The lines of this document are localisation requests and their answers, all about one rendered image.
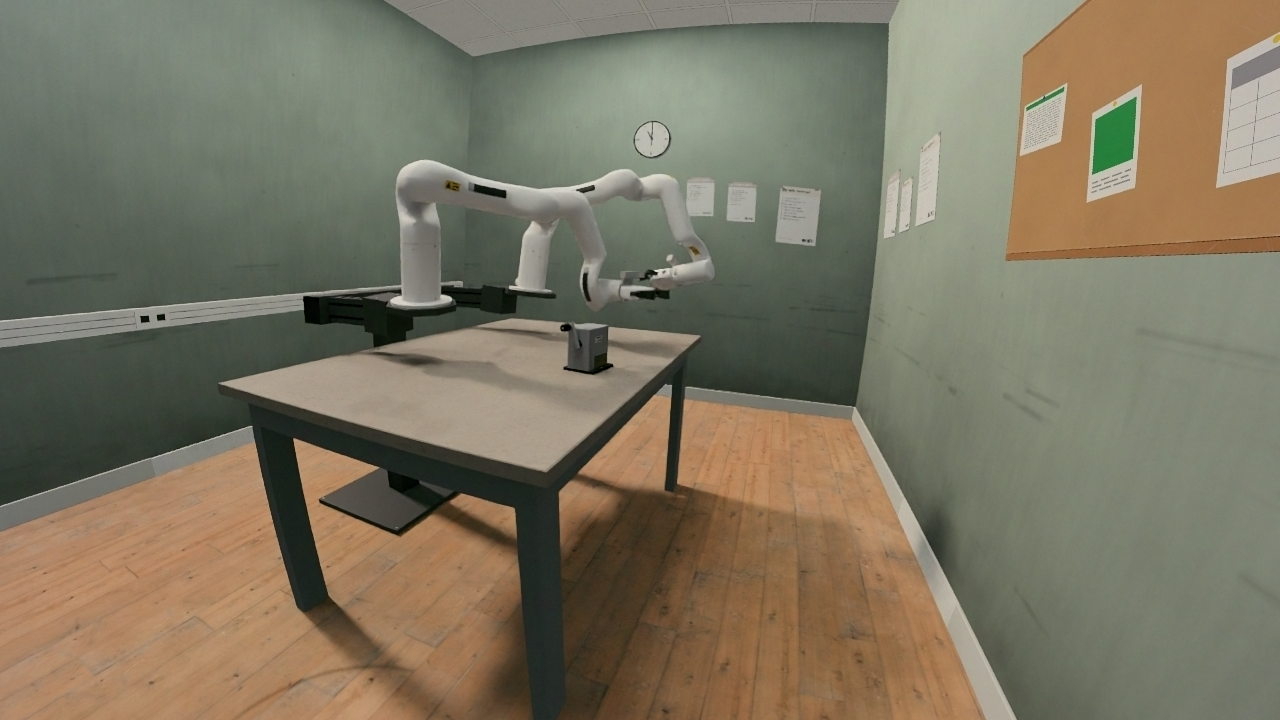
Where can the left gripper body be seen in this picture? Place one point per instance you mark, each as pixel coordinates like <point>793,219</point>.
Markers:
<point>664,279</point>

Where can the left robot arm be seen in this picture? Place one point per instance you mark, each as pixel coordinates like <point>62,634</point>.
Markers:
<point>536,240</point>

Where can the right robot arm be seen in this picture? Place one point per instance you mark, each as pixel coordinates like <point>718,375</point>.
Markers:
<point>420,234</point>

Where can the grey pencil sharpener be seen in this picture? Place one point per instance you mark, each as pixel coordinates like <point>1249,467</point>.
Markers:
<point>589,343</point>

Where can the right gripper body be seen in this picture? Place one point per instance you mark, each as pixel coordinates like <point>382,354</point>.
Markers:
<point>626,289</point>

